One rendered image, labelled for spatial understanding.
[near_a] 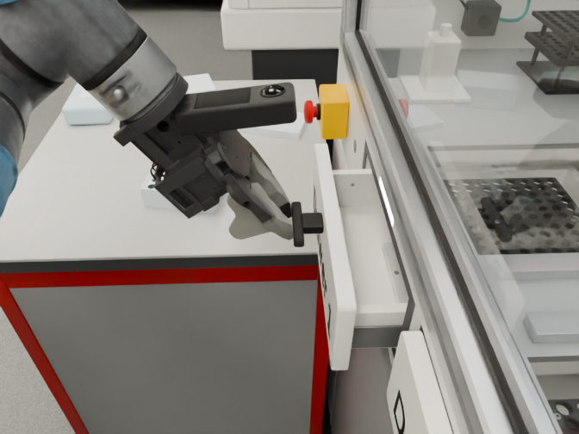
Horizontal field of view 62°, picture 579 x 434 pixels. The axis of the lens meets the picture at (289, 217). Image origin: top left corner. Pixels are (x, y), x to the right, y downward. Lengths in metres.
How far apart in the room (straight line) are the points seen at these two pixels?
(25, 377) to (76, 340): 0.71
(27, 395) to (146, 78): 1.31
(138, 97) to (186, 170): 0.08
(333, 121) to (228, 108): 0.40
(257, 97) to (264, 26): 0.84
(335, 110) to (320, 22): 0.51
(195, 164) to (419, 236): 0.22
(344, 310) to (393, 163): 0.17
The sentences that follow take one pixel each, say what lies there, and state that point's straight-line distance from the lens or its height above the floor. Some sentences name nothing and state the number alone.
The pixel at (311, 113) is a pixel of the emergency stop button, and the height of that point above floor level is 0.88.
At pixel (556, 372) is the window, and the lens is 0.30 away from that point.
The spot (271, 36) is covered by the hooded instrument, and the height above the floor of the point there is 0.84.
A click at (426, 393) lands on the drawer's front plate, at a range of 0.42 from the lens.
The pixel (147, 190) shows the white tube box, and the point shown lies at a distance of 0.84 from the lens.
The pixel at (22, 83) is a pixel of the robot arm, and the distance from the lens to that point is 0.47.
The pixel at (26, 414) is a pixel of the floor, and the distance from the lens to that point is 1.62.
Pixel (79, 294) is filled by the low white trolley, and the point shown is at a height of 0.67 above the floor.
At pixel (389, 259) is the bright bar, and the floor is 0.85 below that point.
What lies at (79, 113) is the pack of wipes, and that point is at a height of 0.79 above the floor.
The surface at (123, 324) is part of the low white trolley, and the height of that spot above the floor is 0.58.
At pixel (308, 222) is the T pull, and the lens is 0.56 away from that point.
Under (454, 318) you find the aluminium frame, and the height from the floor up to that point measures 0.99.
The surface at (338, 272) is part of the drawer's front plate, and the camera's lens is 0.48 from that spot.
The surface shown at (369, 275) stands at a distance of 0.61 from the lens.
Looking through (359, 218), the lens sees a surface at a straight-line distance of 0.69.
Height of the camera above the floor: 1.28
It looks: 40 degrees down
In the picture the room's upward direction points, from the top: straight up
